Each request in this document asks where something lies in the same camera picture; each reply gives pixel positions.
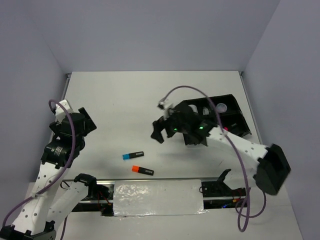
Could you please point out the small clear tape roll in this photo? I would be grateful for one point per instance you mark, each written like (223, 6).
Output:
(205, 111)

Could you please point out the silver foil sheet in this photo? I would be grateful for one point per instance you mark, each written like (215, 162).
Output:
(157, 198)

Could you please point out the black compartment organizer tray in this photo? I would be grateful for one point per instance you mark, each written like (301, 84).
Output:
(233, 114)

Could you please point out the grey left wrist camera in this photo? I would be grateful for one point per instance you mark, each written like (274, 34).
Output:
(61, 109)

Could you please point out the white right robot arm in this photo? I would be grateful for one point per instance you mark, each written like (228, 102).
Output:
(269, 162)

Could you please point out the blue highlighter marker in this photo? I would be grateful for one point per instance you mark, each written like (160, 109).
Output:
(132, 155)

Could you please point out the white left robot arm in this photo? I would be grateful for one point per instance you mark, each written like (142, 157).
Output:
(40, 216)

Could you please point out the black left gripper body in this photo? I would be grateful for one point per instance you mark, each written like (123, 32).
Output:
(90, 125)

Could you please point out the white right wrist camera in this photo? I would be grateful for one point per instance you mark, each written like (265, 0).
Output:
(167, 107)

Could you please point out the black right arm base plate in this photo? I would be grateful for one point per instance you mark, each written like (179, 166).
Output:
(218, 189)

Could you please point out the clear paperclip jar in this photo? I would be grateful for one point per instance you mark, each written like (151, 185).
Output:
(221, 107)

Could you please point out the large white tape roll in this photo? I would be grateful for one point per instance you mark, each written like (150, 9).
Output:
(194, 109)

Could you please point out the pink highlighter marker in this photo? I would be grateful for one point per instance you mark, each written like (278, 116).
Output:
(230, 127)

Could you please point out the orange highlighter marker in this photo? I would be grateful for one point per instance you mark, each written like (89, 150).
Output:
(142, 170)

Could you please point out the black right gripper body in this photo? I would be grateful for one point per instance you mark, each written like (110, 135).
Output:
(171, 125)

